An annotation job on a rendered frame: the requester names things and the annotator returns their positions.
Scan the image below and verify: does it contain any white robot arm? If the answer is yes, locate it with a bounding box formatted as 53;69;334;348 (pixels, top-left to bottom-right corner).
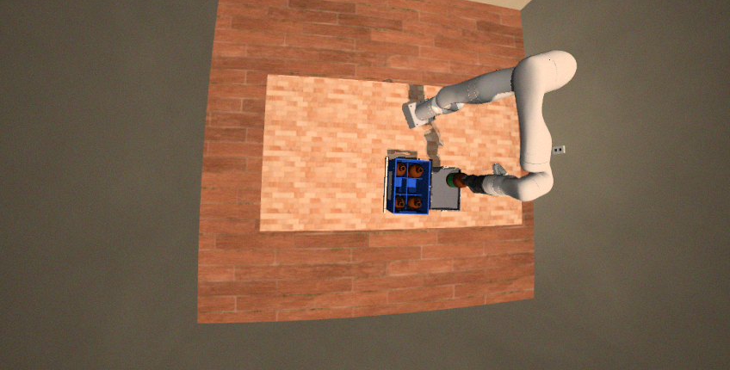
415;50;577;201

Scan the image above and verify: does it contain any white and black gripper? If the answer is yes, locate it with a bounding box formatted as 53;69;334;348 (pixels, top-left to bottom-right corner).
462;163;509;195

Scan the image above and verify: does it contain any blue crate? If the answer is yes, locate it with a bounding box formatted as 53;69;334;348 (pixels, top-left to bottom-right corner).
386;158;430;215

